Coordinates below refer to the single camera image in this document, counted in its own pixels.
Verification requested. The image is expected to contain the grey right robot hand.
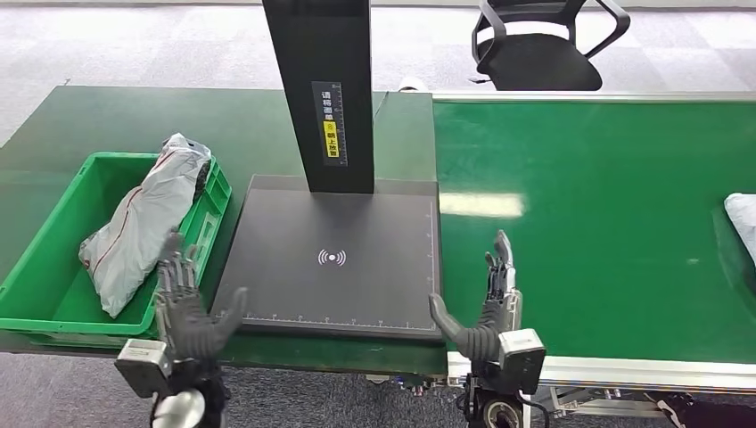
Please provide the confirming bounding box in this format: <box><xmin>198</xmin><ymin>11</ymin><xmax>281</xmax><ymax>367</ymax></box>
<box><xmin>428</xmin><ymin>229</ymin><xmax>524</xmax><ymax>363</ymax></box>

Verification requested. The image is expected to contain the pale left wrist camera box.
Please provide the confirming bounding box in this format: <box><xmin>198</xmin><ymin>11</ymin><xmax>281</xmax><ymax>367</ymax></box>
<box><xmin>114</xmin><ymin>338</ymin><xmax>174</xmax><ymax>399</ymax></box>

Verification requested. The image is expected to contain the thin black machine cable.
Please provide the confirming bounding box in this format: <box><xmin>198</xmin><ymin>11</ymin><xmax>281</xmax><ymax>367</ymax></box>
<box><xmin>370</xmin><ymin>92</ymin><xmax>390</xmax><ymax>127</ymax></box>

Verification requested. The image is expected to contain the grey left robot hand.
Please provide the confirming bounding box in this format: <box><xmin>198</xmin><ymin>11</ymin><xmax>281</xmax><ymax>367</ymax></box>
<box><xmin>154</xmin><ymin>230</ymin><xmax>250</xmax><ymax>362</ymax></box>

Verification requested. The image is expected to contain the black yellow ruler label sticker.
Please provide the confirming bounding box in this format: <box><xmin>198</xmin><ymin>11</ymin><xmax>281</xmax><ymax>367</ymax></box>
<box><xmin>311</xmin><ymin>81</ymin><xmax>349</xmax><ymax>167</ymax></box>

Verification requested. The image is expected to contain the white red-printed poly mailer package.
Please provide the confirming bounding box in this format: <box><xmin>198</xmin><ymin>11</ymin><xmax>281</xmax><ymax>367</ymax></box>
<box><xmin>78</xmin><ymin>132</ymin><xmax>212</xmax><ymax>319</ymax></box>

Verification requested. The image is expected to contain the black office chair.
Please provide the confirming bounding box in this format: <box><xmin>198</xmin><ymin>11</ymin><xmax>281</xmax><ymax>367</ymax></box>
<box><xmin>470</xmin><ymin>0</ymin><xmax>631</xmax><ymax>92</ymax></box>

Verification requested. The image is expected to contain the pale grey poly mailer package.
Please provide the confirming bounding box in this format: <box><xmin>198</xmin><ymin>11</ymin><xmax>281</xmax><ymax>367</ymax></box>
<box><xmin>724</xmin><ymin>193</ymin><xmax>756</xmax><ymax>265</ymax></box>

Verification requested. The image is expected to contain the green conveyor belt aluminium frame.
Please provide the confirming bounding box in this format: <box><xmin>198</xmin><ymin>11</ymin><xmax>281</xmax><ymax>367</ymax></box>
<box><xmin>431</xmin><ymin>90</ymin><xmax>756</xmax><ymax>417</ymax></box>

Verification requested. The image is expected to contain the black inbound scanner machine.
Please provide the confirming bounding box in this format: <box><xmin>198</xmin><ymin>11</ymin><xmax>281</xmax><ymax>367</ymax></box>
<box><xmin>211</xmin><ymin>0</ymin><xmax>445</xmax><ymax>344</ymax></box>

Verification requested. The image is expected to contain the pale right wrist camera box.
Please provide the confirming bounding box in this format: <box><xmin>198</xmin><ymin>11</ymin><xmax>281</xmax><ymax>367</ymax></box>
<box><xmin>498</xmin><ymin>328</ymin><xmax>547</xmax><ymax>396</ymax></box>

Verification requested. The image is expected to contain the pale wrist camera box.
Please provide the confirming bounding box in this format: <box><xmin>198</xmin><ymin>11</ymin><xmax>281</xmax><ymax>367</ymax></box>
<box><xmin>498</xmin><ymin>328</ymin><xmax>547</xmax><ymax>396</ymax></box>
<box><xmin>114</xmin><ymin>338</ymin><xmax>174</xmax><ymax>399</ymax></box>

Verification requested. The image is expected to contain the green plastic crate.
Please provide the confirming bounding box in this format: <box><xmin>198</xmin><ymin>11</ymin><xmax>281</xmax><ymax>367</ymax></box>
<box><xmin>0</xmin><ymin>152</ymin><xmax>233</xmax><ymax>350</ymax></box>

